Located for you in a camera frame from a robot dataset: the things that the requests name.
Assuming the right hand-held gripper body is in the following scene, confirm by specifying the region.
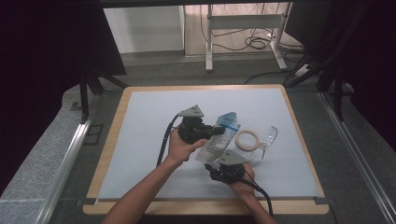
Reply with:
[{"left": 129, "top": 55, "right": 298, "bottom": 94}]
[{"left": 209, "top": 149, "right": 250, "bottom": 185}]

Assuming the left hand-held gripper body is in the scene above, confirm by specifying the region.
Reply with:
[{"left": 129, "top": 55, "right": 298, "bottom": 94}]
[{"left": 177, "top": 105, "right": 216, "bottom": 145}]

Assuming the white and blue pouch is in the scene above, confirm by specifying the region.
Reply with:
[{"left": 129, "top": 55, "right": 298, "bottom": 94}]
[{"left": 195, "top": 111, "right": 242, "bottom": 164}]

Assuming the person's right hand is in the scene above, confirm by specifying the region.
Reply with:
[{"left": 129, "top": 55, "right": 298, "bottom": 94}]
[{"left": 228, "top": 163, "right": 257, "bottom": 201}]

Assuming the person's left hand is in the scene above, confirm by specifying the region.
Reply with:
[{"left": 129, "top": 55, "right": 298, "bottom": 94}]
[{"left": 166, "top": 125, "right": 208, "bottom": 167}]

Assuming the white table mat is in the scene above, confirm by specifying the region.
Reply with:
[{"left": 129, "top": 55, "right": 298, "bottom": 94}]
[{"left": 97, "top": 88, "right": 321, "bottom": 200}]

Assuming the white power strip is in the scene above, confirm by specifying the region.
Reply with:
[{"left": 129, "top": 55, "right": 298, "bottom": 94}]
[{"left": 293, "top": 63, "right": 312, "bottom": 77}]

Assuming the white panel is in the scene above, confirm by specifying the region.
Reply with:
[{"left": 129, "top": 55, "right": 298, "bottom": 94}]
[{"left": 102, "top": 5, "right": 185, "bottom": 54}]

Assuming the black metal stand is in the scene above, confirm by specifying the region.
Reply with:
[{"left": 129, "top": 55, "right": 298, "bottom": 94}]
[
  {"left": 78, "top": 66, "right": 129, "bottom": 122},
  {"left": 283, "top": 3, "right": 354, "bottom": 122}
]

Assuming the black curtain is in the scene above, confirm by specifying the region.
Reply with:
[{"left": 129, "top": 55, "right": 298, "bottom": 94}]
[
  {"left": 0, "top": 0, "right": 127, "bottom": 206},
  {"left": 284, "top": 0, "right": 396, "bottom": 153}
]

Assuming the left hand-held gripper black cable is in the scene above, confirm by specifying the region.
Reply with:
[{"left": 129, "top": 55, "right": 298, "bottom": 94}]
[{"left": 156, "top": 114, "right": 181, "bottom": 167}]

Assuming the hand-held gripper black cable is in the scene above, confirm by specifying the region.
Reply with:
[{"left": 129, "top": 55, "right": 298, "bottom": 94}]
[
  {"left": 242, "top": 169, "right": 275, "bottom": 217},
  {"left": 156, "top": 114, "right": 181, "bottom": 167}
]

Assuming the right hand-held gripper black cable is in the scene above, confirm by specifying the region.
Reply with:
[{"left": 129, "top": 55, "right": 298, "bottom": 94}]
[{"left": 242, "top": 169, "right": 275, "bottom": 217}]

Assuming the black floor cable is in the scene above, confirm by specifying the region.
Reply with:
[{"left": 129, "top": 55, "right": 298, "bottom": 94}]
[{"left": 243, "top": 70, "right": 289, "bottom": 86}]

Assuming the tangle of black floor cables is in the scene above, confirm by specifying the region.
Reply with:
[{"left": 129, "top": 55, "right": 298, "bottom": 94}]
[{"left": 199, "top": 3, "right": 304, "bottom": 54}]

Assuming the black floor bracket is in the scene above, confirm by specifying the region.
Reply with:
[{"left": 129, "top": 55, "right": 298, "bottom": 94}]
[{"left": 83, "top": 124, "right": 104, "bottom": 147}]

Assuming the white desk frame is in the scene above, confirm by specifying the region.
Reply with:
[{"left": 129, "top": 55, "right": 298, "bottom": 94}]
[{"left": 205, "top": 2, "right": 292, "bottom": 73}]

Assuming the aluminium rail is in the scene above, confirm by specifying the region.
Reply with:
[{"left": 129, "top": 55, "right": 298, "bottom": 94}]
[
  {"left": 32, "top": 94, "right": 101, "bottom": 224},
  {"left": 318, "top": 91, "right": 396, "bottom": 223}
]

